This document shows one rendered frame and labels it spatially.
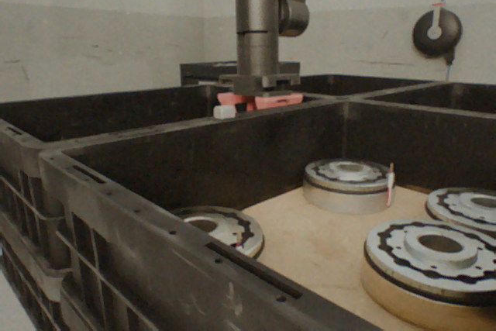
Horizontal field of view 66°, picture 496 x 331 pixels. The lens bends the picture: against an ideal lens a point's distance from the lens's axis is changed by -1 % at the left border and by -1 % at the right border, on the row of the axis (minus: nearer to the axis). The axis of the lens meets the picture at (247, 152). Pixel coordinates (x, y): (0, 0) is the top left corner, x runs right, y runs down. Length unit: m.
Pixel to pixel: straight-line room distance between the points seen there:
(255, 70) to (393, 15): 3.33
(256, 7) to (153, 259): 0.40
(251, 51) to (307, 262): 0.29
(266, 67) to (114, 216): 0.36
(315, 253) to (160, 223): 0.20
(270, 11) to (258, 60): 0.06
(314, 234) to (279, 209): 0.06
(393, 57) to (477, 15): 0.71
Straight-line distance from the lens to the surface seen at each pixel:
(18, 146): 0.35
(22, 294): 0.56
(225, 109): 0.39
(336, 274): 0.32
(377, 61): 3.83
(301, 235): 0.38
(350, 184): 0.42
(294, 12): 0.58
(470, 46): 3.67
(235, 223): 0.32
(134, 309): 0.23
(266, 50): 0.52
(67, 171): 0.25
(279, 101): 0.51
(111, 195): 0.21
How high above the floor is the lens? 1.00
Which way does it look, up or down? 16 degrees down
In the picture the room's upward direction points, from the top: straight up
